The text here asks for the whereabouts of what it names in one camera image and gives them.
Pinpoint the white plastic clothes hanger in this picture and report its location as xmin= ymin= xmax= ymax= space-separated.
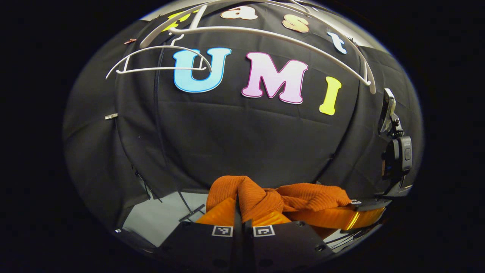
xmin=139 ymin=0 xmax=377 ymax=95

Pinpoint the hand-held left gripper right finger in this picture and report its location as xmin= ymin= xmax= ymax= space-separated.
xmin=242 ymin=210 xmax=336 ymax=273

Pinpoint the thin white empty hanger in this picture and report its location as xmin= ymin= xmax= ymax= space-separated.
xmin=105 ymin=34 xmax=213 ymax=80

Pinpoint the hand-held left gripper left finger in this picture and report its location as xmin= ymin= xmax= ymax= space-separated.
xmin=157 ymin=195 xmax=243 ymax=273

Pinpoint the orange corduroy jacket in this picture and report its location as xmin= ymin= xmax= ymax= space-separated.
xmin=206 ymin=175 xmax=353 ymax=224

